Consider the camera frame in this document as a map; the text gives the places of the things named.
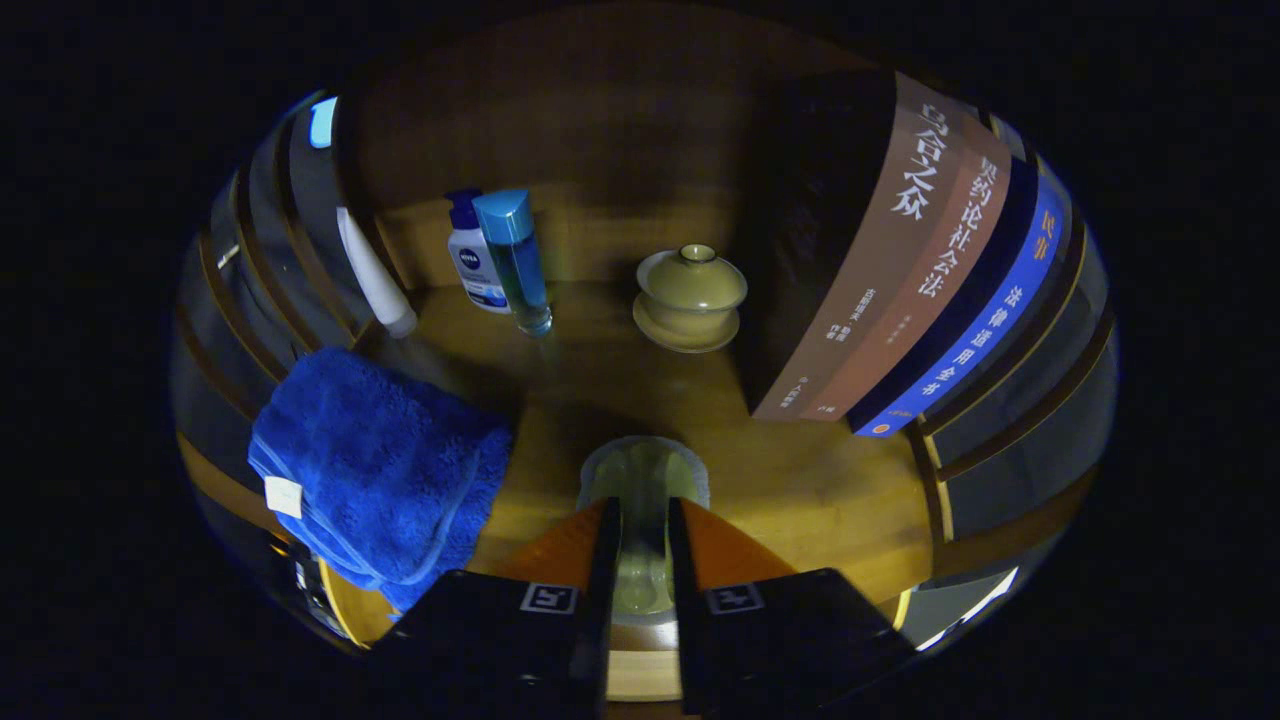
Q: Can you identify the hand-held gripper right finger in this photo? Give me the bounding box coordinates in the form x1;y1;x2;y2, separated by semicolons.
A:
667;497;921;716

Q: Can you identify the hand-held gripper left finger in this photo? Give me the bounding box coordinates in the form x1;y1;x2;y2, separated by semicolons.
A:
365;497;623;720

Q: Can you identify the yellow-green brush white sponge base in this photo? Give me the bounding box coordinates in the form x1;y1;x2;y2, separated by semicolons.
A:
577;435;711;616

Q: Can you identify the wooden countertop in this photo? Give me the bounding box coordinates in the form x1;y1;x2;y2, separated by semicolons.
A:
318;280;938;651

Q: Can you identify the wooden cabinet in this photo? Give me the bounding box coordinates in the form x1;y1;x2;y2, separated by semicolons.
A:
170;5;1119;701

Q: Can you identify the blue folded towel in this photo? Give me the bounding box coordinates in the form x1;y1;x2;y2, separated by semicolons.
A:
247;346;514;613

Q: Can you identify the white furniture edge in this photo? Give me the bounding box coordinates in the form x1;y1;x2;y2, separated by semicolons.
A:
915;567;1021;653

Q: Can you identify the yellow-green lidded tea cup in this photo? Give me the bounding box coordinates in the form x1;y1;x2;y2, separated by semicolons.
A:
632;243;749;354

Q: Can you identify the teal bottle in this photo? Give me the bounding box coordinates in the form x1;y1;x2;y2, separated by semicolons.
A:
472;188;554;337

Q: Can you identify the white lotion bottle blue cap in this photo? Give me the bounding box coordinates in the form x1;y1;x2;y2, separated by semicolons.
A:
445;188;511;314

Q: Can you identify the dark brown book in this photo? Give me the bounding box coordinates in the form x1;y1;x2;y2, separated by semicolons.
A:
745;68;969;421

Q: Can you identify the white tube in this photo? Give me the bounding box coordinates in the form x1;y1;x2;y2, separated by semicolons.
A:
336;206;419;339

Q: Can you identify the blue book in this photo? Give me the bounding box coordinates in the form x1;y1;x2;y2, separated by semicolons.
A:
850;170;1069;439

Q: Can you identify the reddish brown book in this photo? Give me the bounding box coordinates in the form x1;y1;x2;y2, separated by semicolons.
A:
800;115;1013;423

